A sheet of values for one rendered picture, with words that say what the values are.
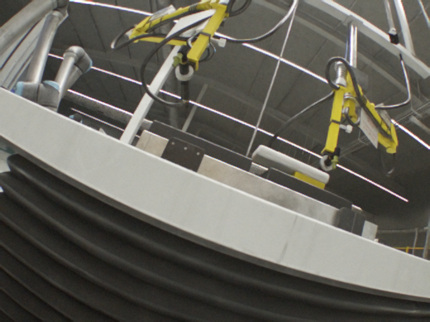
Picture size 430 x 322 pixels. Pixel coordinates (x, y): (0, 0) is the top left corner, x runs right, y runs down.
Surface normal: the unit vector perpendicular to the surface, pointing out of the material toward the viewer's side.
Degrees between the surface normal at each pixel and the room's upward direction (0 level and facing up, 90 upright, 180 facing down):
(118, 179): 90
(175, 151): 90
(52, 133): 90
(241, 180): 90
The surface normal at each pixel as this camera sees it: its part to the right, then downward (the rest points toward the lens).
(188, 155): 0.11, -0.25
